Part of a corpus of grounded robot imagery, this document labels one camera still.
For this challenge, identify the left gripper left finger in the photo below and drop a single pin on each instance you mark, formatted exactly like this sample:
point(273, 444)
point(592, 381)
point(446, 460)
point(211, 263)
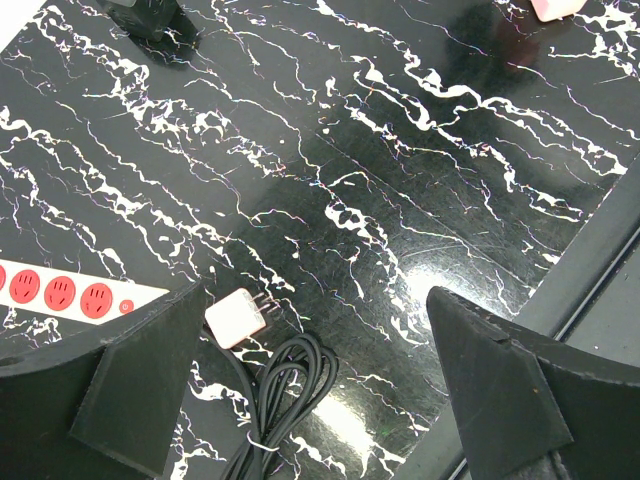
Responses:
point(102, 403)

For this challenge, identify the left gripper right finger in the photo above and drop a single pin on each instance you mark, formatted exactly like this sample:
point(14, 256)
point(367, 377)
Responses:
point(529, 407)

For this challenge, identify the white pink charger plug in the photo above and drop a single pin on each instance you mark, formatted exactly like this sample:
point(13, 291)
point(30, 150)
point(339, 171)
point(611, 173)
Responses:
point(238, 316)

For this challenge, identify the pink power strip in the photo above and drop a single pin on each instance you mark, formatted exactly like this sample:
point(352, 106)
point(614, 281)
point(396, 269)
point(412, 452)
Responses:
point(551, 10)

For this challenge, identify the white red-socket power strip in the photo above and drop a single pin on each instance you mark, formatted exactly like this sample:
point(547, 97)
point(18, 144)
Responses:
point(74, 296)

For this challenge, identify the black cube socket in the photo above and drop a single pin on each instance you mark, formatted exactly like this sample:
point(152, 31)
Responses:
point(149, 19)

